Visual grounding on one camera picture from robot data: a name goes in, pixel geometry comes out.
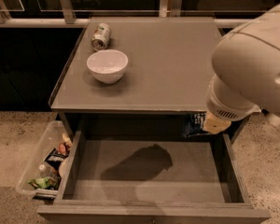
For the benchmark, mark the grey open top drawer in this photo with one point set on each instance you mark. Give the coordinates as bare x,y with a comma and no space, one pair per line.
152,182

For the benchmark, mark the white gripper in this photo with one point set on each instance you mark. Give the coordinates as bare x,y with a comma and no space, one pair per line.
224,110

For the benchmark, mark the orange snack packet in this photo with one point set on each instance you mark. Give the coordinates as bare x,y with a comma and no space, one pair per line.
65,146

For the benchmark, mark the blue rxbar blueberry wrapper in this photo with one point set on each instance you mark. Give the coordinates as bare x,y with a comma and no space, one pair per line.
193,124

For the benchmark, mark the metal window railing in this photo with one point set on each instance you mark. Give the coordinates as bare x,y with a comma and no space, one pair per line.
226,13

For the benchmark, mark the grey cabinet counter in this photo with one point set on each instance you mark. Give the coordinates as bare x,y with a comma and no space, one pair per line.
169,68

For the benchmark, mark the green snack bag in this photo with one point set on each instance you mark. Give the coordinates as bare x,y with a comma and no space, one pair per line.
43,183

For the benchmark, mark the green white soda can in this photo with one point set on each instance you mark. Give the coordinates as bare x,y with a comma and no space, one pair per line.
101,37

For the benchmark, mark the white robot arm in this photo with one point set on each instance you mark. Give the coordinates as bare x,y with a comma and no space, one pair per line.
246,62

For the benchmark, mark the clear plastic water bottle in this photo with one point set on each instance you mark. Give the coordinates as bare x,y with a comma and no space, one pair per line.
47,171

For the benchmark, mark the white ceramic bowl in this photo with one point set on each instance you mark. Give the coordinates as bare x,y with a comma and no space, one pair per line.
108,66

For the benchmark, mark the clear plastic storage bin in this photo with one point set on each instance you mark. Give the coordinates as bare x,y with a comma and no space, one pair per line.
49,140

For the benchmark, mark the black snack packet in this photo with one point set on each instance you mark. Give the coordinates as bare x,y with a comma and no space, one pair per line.
54,159

